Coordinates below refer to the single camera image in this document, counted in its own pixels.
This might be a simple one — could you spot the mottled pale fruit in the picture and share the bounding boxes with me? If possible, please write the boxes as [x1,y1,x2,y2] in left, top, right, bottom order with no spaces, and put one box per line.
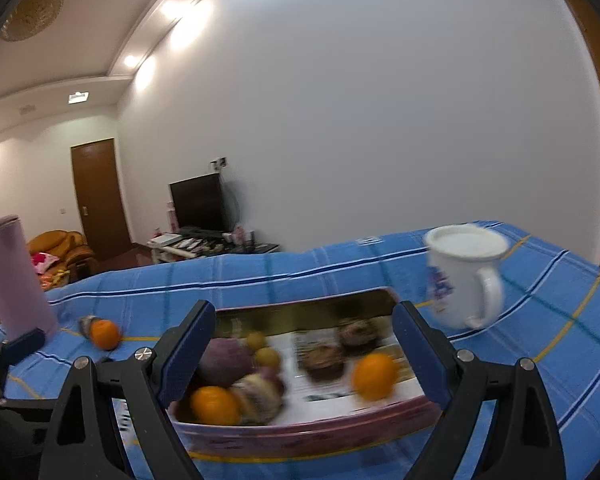
[230,370,286,426]

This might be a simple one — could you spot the pink floral cushion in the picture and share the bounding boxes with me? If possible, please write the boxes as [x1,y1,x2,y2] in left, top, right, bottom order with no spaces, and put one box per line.
[30,253,60,273]

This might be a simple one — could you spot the large purple sweet potato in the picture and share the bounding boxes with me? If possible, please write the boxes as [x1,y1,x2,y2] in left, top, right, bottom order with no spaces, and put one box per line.
[196,337,255,388]

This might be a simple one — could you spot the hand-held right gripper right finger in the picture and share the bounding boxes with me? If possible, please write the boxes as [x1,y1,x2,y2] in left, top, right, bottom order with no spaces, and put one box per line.
[392,301,567,480]

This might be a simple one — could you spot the blue plaid cloth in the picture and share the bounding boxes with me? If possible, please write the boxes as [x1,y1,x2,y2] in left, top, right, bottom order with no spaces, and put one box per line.
[0,220,600,480]

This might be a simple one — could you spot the dark brown passion fruit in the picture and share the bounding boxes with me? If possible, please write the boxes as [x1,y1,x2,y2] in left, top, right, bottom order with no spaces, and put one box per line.
[300,342,345,381]
[337,317,380,353]

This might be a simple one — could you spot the orange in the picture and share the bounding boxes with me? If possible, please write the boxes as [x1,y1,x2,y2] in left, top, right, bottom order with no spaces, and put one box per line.
[90,319,122,351]
[352,353,400,401]
[190,385,242,426]

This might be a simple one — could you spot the brown wooden door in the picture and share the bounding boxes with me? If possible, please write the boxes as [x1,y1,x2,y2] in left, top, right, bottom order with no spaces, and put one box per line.
[71,138,131,261]

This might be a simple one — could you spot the rectangular metal tin box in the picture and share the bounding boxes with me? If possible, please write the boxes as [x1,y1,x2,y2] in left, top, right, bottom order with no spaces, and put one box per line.
[167,287,443,458]

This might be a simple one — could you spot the white television stand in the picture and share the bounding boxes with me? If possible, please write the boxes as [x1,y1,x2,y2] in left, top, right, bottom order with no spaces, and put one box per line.
[147,230,281,261]

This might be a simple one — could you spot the round golden ceiling medallion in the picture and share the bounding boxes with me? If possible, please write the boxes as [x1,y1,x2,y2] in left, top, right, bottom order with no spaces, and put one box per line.
[0,0,65,42]

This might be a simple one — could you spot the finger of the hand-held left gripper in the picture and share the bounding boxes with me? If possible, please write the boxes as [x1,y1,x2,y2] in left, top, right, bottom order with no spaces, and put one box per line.
[4,329,46,357]

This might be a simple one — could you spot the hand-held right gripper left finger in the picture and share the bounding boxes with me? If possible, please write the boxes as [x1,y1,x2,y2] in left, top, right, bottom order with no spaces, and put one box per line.
[39,300,217,480]

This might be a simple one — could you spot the orange leather armchair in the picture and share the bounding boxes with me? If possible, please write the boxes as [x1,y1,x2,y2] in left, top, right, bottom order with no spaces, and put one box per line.
[26,230,98,281]

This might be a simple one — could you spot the white printed mug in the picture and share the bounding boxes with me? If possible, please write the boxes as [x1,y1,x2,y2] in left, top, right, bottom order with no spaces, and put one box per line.
[425,225,510,330]

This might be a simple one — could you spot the purple cylindrical canister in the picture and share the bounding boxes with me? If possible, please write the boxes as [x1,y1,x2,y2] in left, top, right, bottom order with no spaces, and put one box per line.
[0,214,58,341]

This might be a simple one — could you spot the black television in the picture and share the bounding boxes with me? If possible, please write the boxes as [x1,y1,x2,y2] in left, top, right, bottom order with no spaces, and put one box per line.
[169,173,227,233]

